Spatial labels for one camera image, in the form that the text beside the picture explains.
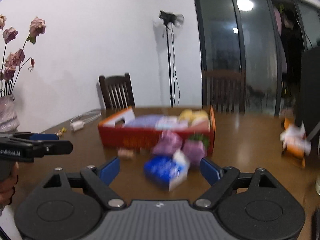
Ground orange white paper package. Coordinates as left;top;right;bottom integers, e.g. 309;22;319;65
280;118;311;168

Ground black speaker cabinet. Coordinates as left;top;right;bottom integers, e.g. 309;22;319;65
295;47;319;138

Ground white and yellow plush toy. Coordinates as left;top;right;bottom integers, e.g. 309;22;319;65
178;109;211;129

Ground dark wooden chair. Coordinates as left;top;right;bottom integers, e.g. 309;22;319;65
99;73;135;110
202;69;246;113

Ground brown layered sponge block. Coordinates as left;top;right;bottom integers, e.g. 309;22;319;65
117;148;135;160

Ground purple plush flower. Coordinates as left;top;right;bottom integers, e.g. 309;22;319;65
182;133;210;166
151;130;183;156

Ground light blue plush toy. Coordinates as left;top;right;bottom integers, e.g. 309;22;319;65
155;116;189;130

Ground dark wooden chair right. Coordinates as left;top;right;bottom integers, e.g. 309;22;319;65
202;69;246;113

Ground lavender textured vase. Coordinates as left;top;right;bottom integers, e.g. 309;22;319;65
0;95;20;133

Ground glass sliding door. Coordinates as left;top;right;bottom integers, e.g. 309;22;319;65
195;0;319;116

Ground purple folded cloth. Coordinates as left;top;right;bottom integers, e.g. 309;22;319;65
124;114;163;128

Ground red orange cardboard box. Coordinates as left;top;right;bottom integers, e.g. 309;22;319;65
98;106;216;156

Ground dark wooden chair left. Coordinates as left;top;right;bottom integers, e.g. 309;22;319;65
99;73;135;110

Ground studio light on stand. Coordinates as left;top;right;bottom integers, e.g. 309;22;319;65
159;10;184;107

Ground person's left hand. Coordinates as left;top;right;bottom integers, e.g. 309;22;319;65
0;163;19;208

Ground dried pink rose bouquet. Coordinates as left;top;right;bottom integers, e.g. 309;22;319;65
1;14;47;97

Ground small yellow candy pieces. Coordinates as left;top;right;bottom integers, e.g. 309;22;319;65
56;127;67;137

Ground blue tissue pack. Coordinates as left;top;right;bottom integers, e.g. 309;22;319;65
143;150;190;191

